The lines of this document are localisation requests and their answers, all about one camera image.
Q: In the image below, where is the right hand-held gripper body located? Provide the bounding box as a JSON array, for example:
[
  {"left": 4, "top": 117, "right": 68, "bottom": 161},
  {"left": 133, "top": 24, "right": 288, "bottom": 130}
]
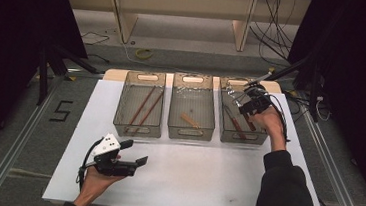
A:
[{"left": 245, "top": 72, "right": 277, "bottom": 119}]

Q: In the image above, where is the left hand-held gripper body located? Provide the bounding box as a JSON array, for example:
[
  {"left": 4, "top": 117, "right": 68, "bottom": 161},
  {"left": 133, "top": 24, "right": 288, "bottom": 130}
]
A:
[{"left": 89, "top": 130, "right": 142, "bottom": 179}]

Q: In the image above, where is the wooden handled fork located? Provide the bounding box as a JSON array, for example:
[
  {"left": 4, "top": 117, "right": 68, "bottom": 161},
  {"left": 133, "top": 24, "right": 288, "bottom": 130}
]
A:
[{"left": 223, "top": 86, "right": 261, "bottom": 133}]

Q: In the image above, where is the smoky transparent plastic bin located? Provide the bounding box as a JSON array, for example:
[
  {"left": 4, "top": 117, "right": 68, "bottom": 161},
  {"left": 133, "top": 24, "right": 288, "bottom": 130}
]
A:
[
  {"left": 214, "top": 75, "right": 274, "bottom": 148},
  {"left": 111, "top": 68, "right": 168, "bottom": 140},
  {"left": 166, "top": 71, "right": 220, "bottom": 144}
]

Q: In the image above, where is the wooden handled table knife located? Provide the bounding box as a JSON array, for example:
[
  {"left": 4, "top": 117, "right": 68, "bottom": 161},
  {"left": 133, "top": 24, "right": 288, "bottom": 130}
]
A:
[{"left": 220, "top": 104, "right": 250, "bottom": 141}]

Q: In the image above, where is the brown wooden chopstick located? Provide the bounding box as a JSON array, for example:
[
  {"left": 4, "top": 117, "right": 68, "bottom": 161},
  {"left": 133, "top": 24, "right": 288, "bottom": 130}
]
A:
[
  {"left": 133, "top": 88, "right": 166, "bottom": 138},
  {"left": 128, "top": 84, "right": 157, "bottom": 128}
]

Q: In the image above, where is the person's right hand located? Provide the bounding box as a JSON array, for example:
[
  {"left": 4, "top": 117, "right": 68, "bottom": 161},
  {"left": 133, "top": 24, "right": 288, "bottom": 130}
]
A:
[{"left": 249, "top": 103, "right": 291, "bottom": 154}]

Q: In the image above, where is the person's left hand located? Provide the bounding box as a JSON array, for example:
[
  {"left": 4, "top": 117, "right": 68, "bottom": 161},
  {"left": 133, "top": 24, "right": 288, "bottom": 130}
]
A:
[{"left": 73, "top": 152, "right": 130, "bottom": 206}]

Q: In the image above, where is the white table cover sheet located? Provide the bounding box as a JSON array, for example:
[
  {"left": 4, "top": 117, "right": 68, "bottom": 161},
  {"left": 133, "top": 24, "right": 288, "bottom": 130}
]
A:
[{"left": 41, "top": 73, "right": 338, "bottom": 206}]

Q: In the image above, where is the black metal stand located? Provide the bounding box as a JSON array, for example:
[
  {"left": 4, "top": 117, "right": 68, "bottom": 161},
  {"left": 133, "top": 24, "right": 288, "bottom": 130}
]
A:
[{"left": 260, "top": 49, "right": 327, "bottom": 123}]

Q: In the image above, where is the yellow tape roll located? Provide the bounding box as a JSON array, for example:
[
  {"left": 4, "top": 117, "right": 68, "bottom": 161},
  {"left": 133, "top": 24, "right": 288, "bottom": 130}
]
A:
[{"left": 134, "top": 47, "right": 155, "bottom": 61}]

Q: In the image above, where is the black tripod stand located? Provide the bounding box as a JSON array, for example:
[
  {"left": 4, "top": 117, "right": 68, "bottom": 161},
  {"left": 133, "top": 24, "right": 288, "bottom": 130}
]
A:
[{"left": 34, "top": 41, "right": 103, "bottom": 111}]

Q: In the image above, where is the black curtain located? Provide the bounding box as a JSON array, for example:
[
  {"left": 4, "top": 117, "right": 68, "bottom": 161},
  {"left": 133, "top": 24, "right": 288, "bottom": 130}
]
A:
[
  {"left": 0, "top": 0, "right": 94, "bottom": 183},
  {"left": 275, "top": 0, "right": 366, "bottom": 206}
]

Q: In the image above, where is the light wooden furniture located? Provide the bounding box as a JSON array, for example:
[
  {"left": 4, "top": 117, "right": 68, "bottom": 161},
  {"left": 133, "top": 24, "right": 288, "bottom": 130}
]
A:
[{"left": 57, "top": 0, "right": 313, "bottom": 60}]

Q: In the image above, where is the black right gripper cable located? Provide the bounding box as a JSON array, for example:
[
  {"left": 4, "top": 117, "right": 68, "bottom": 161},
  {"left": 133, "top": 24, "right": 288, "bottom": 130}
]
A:
[{"left": 262, "top": 93, "right": 296, "bottom": 144}]

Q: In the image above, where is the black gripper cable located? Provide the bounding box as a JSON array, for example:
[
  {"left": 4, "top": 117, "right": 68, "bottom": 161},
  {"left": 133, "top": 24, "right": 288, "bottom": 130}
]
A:
[
  {"left": 262, "top": 93, "right": 296, "bottom": 144},
  {"left": 75, "top": 134, "right": 106, "bottom": 194}
]

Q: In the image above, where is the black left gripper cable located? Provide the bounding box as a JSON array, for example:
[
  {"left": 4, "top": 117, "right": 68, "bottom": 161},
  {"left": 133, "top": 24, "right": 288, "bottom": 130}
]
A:
[{"left": 75, "top": 134, "right": 106, "bottom": 194}]

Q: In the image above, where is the bundle of black cables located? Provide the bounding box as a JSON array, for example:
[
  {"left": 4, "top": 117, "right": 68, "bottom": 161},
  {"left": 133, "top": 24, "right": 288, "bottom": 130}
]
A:
[{"left": 245, "top": 0, "right": 298, "bottom": 63}]

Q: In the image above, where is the white cable with plug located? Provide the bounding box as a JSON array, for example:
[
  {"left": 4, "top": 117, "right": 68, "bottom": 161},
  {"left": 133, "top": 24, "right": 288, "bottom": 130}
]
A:
[{"left": 314, "top": 95, "right": 334, "bottom": 123}]

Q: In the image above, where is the white floor cable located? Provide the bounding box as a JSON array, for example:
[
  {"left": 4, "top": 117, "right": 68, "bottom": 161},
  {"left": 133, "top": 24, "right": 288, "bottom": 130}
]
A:
[{"left": 108, "top": 28, "right": 178, "bottom": 72}]

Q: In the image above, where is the metal floor rail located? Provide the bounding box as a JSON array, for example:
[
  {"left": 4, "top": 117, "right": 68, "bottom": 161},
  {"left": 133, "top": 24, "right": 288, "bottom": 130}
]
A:
[
  {"left": 290, "top": 92, "right": 366, "bottom": 206},
  {"left": 0, "top": 68, "right": 66, "bottom": 206}
]

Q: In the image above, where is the thin black floor cable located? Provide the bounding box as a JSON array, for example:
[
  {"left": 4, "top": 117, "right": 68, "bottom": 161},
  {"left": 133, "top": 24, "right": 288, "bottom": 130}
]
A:
[{"left": 79, "top": 30, "right": 111, "bottom": 48}]

